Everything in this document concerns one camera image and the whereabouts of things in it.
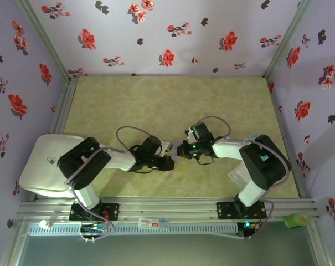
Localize lilac paper sheet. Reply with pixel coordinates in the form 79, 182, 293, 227
167, 141, 184, 178

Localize circuit board with green light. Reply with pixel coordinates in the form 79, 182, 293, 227
242, 221, 261, 231

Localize aluminium side rail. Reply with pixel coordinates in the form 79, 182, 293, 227
266, 76, 313, 199
50, 76, 79, 135

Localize circuit board with coloured wires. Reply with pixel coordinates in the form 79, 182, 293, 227
80, 221, 109, 234

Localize white slotted cable duct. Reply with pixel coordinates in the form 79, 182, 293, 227
27, 223, 239, 236

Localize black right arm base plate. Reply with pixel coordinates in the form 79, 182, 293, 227
216, 201, 267, 220

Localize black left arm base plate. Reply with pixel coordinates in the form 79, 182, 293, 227
69, 203, 120, 222

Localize lilac right arm cable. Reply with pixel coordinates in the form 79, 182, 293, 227
194, 115, 292, 239

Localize clear plastic box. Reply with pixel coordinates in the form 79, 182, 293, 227
228, 166, 252, 189

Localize white red label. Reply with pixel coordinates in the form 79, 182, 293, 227
138, 218, 159, 228

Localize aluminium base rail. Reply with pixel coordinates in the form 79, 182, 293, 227
17, 197, 322, 223

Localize aluminium lower frame bar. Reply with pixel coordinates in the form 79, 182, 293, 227
307, 221, 333, 266
0, 218, 28, 266

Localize aluminium corner post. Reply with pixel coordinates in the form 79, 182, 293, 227
16, 0, 74, 81
262, 0, 315, 80

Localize green plastic bottle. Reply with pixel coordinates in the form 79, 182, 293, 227
284, 212, 312, 228

